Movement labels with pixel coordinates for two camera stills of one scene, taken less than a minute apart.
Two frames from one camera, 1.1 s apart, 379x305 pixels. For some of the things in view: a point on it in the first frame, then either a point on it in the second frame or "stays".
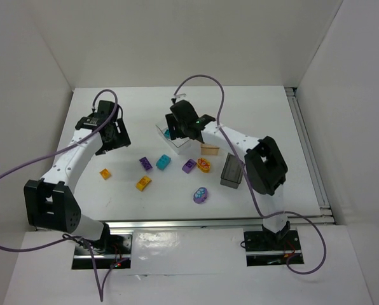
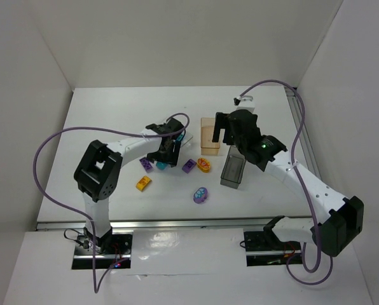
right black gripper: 172,126 to 226,121
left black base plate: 121,246 stays
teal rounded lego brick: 163,162 stays
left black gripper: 117,142 to 169,155
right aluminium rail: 325,216 stays
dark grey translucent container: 231,175 stays
